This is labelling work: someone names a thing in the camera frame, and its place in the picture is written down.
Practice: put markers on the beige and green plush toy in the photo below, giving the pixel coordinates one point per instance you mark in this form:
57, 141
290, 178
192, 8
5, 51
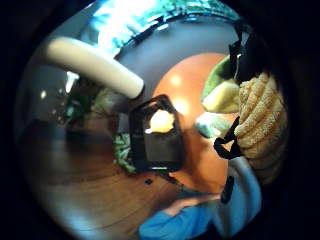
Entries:
263, 123

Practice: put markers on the black plastic tray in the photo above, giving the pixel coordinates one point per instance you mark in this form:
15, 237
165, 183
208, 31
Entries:
163, 151

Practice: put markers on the yellow round fruit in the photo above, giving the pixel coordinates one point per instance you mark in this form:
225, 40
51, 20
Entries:
161, 121

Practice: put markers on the the person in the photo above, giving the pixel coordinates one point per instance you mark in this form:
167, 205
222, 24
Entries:
241, 196

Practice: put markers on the white round pillar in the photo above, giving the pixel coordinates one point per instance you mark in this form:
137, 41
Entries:
96, 66

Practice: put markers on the green potted plant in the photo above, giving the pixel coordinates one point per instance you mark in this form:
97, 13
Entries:
123, 153

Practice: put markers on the small black floor object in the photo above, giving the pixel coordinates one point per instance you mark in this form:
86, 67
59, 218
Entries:
148, 181

